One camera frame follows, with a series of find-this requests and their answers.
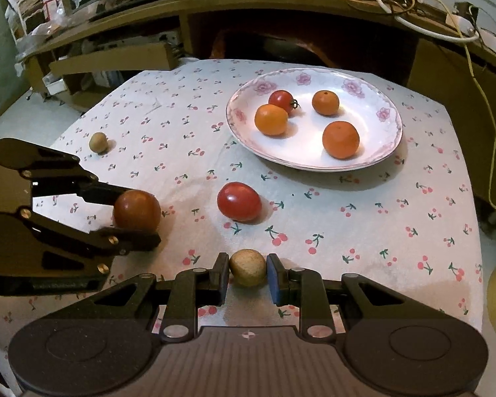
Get bright red tomato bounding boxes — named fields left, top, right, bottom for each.
left=217, top=181, right=262, bottom=222

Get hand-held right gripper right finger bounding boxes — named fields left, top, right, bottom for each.
left=266, top=252, right=414, bottom=338

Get large tan longan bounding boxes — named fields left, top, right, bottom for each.
left=229, top=249, right=268, bottom=287

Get small red cherry tomato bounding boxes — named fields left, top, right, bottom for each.
left=268, top=90, right=300, bottom=115

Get black power adapter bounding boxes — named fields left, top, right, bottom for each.
left=454, top=2, right=481, bottom=37

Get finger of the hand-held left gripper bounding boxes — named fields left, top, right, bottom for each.
left=0, top=206, right=162, bottom=297
left=0, top=137, right=127, bottom=208

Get small orange tangerine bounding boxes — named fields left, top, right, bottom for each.
left=312, top=90, right=340, bottom=116

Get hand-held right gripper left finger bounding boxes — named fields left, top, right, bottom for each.
left=87, top=252, right=231, bottom=338

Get wooden desk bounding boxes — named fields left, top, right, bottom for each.
left=17, top=0, right=496, bottom=209

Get clear plastic bags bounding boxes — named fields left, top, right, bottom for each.
left=0, top=0, right=69, bottom=48

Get white floral plate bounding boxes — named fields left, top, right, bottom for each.
left=226, top=68, right=403, bottom=170

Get large orange tangerine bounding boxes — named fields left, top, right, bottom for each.
left=322, top=121, right=360, bottom=159

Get medium orange tangerine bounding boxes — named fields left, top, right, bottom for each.
left=254, top=104, right=289, bottom=136

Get cherry print tablecloth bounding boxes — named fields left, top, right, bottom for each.
left=0, top=58, right=485, bottom=342

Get dark red tomato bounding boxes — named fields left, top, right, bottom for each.
left=112, top=189, right=162, bottom=232

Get white cable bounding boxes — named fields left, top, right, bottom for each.
left=366, top=0, right=480, bottom=45

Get small tan longan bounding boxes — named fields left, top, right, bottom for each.
left=89, top=132, right=109, bottom=154

